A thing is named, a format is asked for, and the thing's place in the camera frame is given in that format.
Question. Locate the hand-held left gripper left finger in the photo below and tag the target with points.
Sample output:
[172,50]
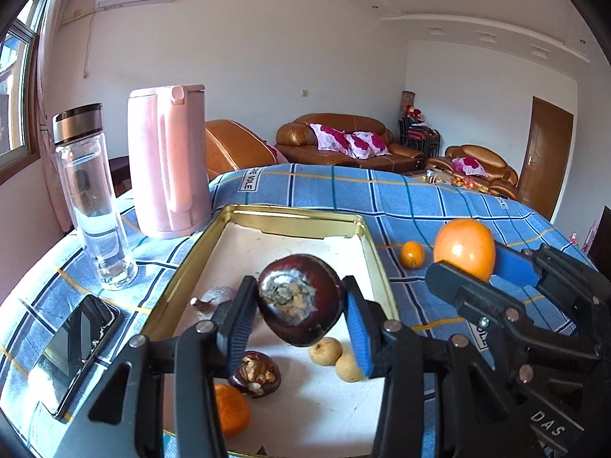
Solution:
[238,329]

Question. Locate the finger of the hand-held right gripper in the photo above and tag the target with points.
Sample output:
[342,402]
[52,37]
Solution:
[458,286]
[515,265]

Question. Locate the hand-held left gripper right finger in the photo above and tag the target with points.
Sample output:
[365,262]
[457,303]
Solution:
[358,338]

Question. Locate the tan longan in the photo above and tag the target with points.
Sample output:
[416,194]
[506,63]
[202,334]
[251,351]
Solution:
[324,350]
[348,367]

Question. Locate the orange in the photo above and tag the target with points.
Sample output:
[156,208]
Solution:
[465,248]
[234,410]
[413,254]

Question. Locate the purple round fruit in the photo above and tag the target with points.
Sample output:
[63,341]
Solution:
[219,295]

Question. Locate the dark mangosteen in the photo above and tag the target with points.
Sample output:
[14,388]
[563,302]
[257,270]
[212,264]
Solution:
[255,372]
[300,303]

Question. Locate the gold metal tin tray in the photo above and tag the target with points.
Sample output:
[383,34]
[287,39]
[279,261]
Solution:
[296,238]

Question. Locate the brown leather armchair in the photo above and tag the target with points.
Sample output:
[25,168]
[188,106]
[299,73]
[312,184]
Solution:
[234,148]
[496,171]

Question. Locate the wooden coffee table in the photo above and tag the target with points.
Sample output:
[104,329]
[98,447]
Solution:
[453,181]

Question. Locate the brown wooden door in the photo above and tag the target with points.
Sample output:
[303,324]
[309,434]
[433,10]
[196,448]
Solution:
[544,162]

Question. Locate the white red floral pillow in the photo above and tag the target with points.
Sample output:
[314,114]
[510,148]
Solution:
[270,147]
[332,137]
[468,166]
[367,143]

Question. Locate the blue plaid tablecloth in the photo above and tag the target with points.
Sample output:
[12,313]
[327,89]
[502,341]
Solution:
[334,191]

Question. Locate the stack of dark chairs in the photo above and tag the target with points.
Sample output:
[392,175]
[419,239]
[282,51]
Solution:
[420,138]

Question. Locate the black smartphone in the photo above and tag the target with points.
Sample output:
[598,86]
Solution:
[76,353]

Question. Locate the pink electric kettle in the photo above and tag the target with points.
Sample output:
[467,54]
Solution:
[157,167]

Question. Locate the tall patterned floor vase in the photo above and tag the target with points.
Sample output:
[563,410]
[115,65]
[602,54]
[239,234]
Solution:
[408,102]

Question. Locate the clear glass water bottle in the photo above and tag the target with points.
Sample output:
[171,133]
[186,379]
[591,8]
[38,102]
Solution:
[95,200]

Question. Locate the brown leather three-seat sofa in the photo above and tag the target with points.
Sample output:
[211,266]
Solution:
[296,138]

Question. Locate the window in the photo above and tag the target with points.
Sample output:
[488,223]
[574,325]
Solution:
[19,81]

